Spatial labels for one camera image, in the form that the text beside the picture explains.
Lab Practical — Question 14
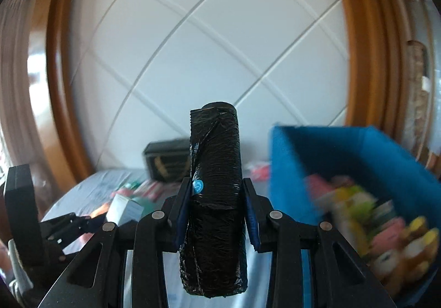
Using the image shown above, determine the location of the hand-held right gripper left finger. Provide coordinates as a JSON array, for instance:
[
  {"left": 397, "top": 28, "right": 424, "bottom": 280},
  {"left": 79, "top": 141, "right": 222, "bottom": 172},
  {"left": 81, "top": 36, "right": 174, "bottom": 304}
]
[{"left": 38, "top": 177, "right": 193, "bottom": 308}]

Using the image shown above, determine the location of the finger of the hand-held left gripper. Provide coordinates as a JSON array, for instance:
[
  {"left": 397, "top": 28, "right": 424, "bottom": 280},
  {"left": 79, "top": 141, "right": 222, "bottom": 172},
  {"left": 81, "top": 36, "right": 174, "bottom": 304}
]
[
  {"left": 52, "top": 218, "right": 107, "bottom": 256},
  {"left": 41, "top": 212, "right": 93, "bottom": 231}
]

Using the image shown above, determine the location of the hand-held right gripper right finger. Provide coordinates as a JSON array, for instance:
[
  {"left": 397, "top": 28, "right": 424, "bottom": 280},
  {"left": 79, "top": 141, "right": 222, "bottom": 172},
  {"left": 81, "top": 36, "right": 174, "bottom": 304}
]
[{"left": 242, "top": 178, "right": 397, "bottom": 308}]

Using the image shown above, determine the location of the black garbage bag roll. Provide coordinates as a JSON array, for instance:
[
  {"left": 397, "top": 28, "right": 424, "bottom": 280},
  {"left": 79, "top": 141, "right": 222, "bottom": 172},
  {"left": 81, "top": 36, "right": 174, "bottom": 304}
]
[{"left": 179, "top": 101, "right": 249, "bottom": 298}]

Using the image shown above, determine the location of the small white carton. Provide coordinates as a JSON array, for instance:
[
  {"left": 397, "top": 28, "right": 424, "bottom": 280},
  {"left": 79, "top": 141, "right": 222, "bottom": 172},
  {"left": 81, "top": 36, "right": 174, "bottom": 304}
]
[{"left": 106, "top": 194, "right": 144, "bottom": 226}]

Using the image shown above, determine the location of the blue plastic storage container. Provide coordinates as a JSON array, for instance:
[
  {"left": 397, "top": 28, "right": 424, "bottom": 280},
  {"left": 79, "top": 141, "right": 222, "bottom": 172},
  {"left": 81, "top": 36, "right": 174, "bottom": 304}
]
[{"left": 269, "top": 125, "right": 441, "bottom": 308}]

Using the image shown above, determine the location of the pink wrapped packet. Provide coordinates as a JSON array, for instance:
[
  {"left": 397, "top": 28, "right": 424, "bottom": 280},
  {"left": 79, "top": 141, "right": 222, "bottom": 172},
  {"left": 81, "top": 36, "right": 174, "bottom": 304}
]
[{"left": 138, "top": 180, "right": 173, "bottom": 200}]

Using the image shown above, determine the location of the light blue bed sheet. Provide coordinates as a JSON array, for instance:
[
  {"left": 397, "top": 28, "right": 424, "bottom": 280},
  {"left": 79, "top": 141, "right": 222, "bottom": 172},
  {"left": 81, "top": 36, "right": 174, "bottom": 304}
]
[{"left": 38, "top": 168, "right": 273, "bottom": 308}]

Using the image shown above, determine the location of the pink and white cloth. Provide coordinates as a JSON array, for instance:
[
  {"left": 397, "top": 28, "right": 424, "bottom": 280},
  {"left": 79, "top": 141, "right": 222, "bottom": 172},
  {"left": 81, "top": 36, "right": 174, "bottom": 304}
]
[{"left": 246, "top": 161, "right": 271, "bottom": 181}]

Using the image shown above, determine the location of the black gift bag gold print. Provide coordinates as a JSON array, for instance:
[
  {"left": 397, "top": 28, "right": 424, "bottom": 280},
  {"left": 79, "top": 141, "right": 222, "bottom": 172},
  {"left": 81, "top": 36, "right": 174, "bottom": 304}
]
[{"left": 143, "top": 138, "right": 192, "bottom": 183}]

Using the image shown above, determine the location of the pink tissue pack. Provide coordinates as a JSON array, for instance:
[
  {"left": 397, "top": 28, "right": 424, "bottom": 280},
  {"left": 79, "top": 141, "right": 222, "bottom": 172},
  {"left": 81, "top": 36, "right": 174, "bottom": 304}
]
[{"left": 305, "top": 173, "right": 336, "bottom": 212}]

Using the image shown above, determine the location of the green frog plush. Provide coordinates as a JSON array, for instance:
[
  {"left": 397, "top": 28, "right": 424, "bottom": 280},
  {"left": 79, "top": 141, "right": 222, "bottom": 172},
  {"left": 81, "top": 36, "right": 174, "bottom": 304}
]
[{"left": 341, "top": 191, "right": 380, "bottom": 226}]

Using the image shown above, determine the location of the pale pink curtain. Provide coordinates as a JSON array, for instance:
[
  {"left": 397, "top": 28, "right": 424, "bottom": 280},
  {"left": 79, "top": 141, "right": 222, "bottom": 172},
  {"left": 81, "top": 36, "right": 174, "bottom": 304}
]
[{"left": 0, "top": 0, "right": 38, "bottom": 171}]

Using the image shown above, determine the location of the wooden framed white headboard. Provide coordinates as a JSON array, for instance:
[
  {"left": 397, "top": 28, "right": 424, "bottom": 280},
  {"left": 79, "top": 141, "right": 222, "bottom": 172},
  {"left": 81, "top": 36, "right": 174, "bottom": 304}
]
[{"left": 26, "top": 0, "right": 414, "bottom": 188}]

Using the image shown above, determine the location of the brown patterned rolled carpet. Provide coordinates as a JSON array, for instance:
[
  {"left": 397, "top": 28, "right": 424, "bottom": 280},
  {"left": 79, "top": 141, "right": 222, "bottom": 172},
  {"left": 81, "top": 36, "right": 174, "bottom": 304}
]
[{"left": 405, "top": 39, "right": 433, "bottom": 164}]

